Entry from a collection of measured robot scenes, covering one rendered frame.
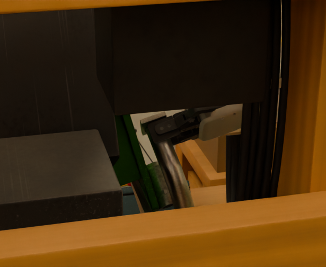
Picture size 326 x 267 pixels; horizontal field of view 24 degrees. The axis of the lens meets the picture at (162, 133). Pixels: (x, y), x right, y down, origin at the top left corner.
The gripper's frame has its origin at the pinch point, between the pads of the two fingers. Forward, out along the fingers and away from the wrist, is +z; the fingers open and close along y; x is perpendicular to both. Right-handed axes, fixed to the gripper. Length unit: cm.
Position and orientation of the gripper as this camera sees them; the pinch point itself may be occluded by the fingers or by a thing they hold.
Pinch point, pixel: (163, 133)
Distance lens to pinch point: 115.5
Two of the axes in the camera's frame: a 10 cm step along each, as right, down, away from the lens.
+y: -0.2, -3.1, -9.5
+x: 3.5, 8.9, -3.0
